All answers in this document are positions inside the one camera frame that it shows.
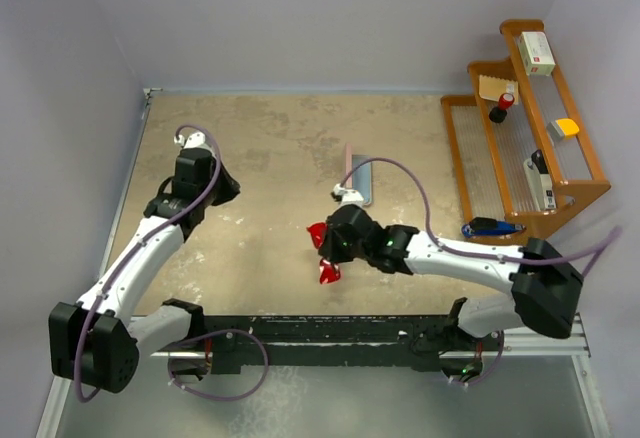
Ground red sunglasses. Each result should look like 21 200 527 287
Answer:
307 222 341 284

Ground white red box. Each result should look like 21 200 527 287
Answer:
517 31 556 76

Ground yellow grey sponge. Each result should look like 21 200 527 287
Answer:
546 118 580 142

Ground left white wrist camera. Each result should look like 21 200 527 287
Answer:
173 131 213 154

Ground wooden tiered shelf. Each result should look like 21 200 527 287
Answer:
440 19 611 245

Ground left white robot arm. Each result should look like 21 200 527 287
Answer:
48 144 240 393

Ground pink glasses case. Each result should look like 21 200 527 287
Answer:
345 143 373 207

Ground white black device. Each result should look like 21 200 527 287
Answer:
523 149 557 211

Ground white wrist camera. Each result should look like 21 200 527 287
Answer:
331 183 364 207
173 131 213 154

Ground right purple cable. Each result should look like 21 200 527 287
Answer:
339 157 624 388

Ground blue cleaning cloth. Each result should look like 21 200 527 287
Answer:
351 154 373 206

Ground tan paper packet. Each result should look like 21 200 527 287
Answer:
478 74 519 104

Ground aluminium frame rail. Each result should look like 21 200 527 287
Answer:
37 315 611 437

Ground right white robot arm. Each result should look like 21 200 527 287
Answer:
318 204 584 349

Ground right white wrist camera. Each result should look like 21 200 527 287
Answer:
331 183 364 207

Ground red black stamp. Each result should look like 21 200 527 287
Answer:
489 93 515 123

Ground blue small object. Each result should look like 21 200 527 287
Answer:
461 217 525 238

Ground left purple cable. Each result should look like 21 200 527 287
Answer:
73 124 270 403

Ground purple cable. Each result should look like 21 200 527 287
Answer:
339 157 624 388
73 124 270 403

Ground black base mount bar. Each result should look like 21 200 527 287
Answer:
147 313 504 375

